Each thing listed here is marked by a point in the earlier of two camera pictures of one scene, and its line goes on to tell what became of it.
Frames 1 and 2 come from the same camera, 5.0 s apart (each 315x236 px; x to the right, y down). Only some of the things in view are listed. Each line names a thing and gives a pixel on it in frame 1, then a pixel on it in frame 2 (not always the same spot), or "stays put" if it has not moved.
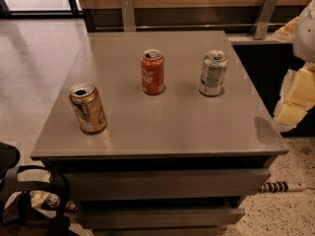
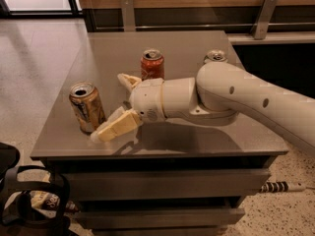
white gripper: x=305 y=34 -> x=147 y=98
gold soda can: x=89 y=105 stays put
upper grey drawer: x=163 y=185 stays put
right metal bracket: x=264 y=16 stays put
